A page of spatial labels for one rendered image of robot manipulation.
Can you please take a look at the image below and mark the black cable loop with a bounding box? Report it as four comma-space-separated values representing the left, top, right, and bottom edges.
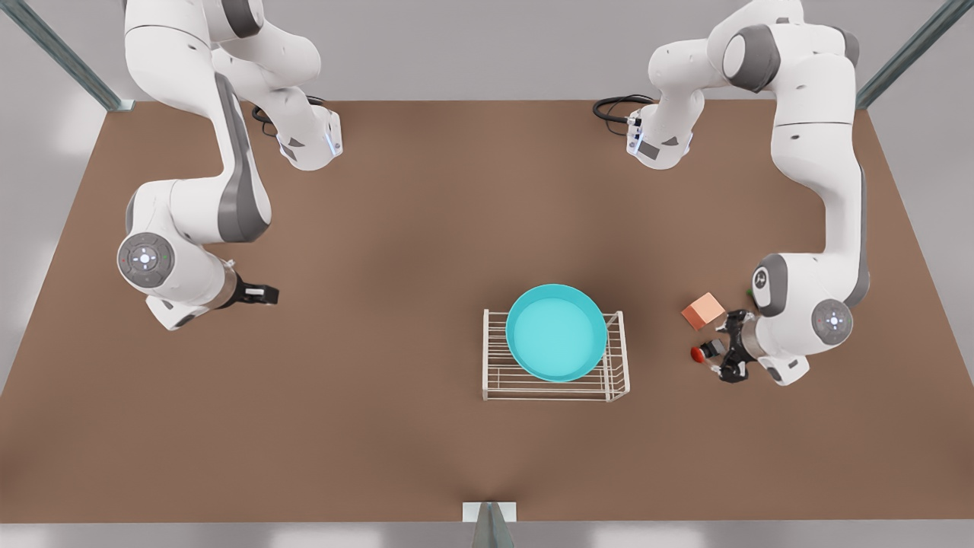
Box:
252, 96, 328, 139
593, 94, 657, 138

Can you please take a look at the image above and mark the silver frame post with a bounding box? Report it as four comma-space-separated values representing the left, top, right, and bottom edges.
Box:
856, 0, 974, 110
0, 0, 135, 113
463, 501, 517, 548

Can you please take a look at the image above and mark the cyan round plate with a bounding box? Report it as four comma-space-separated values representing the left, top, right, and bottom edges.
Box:
505, 284, 609, 383

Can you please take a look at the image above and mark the white wire shelf rack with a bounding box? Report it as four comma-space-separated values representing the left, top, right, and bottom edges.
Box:
482, 308, 631, 402

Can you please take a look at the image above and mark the orange cube block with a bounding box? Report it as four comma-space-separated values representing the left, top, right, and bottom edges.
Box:
681, 292, 726, 331

